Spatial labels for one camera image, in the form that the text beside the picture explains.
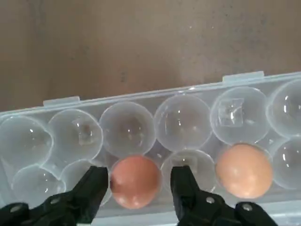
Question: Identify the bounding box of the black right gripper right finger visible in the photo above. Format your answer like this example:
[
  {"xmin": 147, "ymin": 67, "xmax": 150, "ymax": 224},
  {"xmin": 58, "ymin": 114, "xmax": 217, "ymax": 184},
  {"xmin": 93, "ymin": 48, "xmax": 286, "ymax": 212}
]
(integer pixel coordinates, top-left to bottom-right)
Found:
[{"xmin": 170, "ymin": 165, "xmax": 280, "ymax": 226}]

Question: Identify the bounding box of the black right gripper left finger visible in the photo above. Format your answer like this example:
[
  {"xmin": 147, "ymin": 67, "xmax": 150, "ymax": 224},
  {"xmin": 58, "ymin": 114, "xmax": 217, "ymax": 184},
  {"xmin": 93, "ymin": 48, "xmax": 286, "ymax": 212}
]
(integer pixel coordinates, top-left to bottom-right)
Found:
[{"xmin": 0, "ymin": 166, "xmax": 110, "ymax": 226}]

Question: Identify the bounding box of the brown egg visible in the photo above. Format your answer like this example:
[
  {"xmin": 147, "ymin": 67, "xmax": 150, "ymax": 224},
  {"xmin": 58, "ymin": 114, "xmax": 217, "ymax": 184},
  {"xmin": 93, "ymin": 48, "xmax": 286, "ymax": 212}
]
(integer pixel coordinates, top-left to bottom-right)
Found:
[
  {"xmin": 110, "ymin": 155, "xmax": 162, "ymax": 210},
  {"xmin": 215, "ymin": 143, "xmax": 274, "ymax": 199}
]

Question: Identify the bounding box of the clear twelve-slot egg tray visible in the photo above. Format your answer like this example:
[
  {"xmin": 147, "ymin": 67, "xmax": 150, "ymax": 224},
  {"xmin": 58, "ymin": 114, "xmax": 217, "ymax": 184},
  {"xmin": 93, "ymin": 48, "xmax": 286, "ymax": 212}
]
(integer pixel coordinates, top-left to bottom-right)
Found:
[{"xmin": 0, "ymin": 70, "xmax": 301, "ymax": 226}]

